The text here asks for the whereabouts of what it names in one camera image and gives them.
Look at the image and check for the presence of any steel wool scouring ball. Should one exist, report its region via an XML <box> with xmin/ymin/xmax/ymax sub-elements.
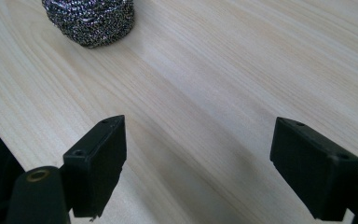
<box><xmin>41</xmin><ymin>0</ymin><xmax>136</xmax><ymax>49</ymax></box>

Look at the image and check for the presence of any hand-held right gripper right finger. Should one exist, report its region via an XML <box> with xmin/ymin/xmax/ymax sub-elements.
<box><xmin>269</xmin><ymin>117</ymin><xmax>358</xmax><ymax>222</ymax></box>

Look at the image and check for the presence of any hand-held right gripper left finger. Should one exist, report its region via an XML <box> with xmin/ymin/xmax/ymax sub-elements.
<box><xmin>62</xmin><ymin>114</ymin><xmax>128</xmax><ymax>219</ymax></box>

